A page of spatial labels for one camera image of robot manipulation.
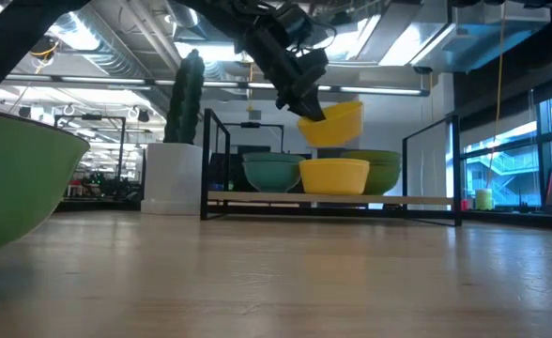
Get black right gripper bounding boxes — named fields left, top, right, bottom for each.
left=245, top=25, right=327, bottom=122

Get yellow mini bowl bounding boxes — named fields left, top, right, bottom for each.
left=299, top=158, right=371, bottom=166
left=299, top=161, right=370, bottom=196
left=297, top=100, right=365, bottom=148

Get green patterned mini bowl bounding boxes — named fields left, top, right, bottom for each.
left=241, top=151, right=306, bottom=164
left=241, top=161, right=302, bottom=194

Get long ceiling light bar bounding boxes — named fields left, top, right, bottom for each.
left=3, top=73, right=431, bottom=98

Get green cactus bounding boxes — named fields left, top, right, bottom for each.
left=162, top=48, right=207, bottom=146

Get white hexagonal plant pot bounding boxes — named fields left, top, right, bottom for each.
left=140, top=142, right=206, bottom=216

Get lime green cup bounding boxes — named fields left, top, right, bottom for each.
left=474, top=188, right=494, bottom=211

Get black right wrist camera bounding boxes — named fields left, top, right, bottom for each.
left=297, top=48, right=330, bottom=95

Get black background rig frame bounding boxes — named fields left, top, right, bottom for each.
left=54, top=114, right=128, bottom=182
left=219, top=121, right=286, bottom=154

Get black wire wooden shelf rack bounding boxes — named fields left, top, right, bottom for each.
left=199, top=107, right=463, bottom=228

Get silver ventilation duct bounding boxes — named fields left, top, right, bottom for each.
left=378, top=0, right=552, bottom=74

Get silver ribbed duct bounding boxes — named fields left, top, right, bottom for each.
left=45, top=0, right=183, bottom=79

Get black yellow cord reel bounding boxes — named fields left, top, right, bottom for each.
left=29, top=36, right=62, bottom=63

